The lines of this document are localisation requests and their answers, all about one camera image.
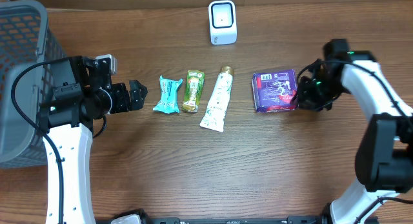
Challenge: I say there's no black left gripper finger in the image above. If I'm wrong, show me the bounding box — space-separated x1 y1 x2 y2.
129 80 148 97
130 94 145 110

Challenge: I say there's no mint green wipes pack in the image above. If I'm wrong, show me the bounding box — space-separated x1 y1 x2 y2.
153 76 183 114

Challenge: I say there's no purple Carefree pad pack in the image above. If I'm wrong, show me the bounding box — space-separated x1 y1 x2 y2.
252 69 297 113

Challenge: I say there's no green yellow snack packet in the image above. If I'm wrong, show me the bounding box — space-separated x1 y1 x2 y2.
183 70 205 113

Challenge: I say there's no white tube gold cap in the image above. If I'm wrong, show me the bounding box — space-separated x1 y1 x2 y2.
199 66 234 132

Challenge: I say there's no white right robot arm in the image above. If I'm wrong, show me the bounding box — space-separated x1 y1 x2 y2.
292 39 412 223

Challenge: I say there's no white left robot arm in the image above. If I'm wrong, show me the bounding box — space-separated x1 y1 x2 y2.
38 54 148 223

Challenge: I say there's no white barcode scanner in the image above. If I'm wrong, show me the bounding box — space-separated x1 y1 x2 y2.
208 0 237 45

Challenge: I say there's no dark grey plastic basket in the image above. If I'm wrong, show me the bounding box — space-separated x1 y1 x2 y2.
0 0 67 169

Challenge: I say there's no white base mount left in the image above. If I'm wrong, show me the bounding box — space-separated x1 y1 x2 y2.
110 209 153 224

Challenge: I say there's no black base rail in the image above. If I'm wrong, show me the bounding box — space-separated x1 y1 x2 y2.
152 216 325 224

